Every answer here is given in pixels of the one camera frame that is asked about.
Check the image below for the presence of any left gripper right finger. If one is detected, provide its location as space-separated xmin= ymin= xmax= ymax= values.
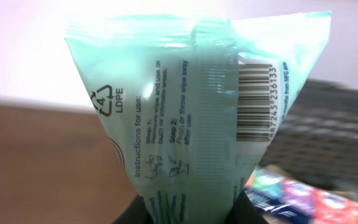
xmin=228 ymin=190 xmax=269 ymax=224

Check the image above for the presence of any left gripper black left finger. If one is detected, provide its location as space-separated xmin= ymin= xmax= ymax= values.
xmin=112 ymin=195 xmax=150 ymax=224

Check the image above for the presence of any Kleenex tissue multipack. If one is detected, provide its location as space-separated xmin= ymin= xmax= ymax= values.
xmin=244 ymin=168 xmax=358 ymax=224

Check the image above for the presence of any teal wipes packet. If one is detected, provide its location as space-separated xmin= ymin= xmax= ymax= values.
xmin=65 ymin=11 xmax=331 ymax=223

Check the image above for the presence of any grey plastic mesh basket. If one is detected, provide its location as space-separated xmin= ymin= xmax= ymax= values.
xmin=260 ymin=80 xmax=358 ymax=193

